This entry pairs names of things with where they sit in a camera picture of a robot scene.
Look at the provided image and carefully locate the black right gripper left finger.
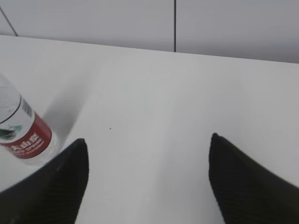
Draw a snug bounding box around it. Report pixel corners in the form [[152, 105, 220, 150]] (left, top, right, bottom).
[[0, 139, 89, 224]]

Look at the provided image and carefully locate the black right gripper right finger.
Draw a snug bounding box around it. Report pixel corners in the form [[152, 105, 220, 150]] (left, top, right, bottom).
[[208, 133, 299, 224]]

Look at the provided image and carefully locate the Nongfu Spring water bottle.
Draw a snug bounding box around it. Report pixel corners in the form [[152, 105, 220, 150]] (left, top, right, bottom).
[[0, 75, 60, 166]]

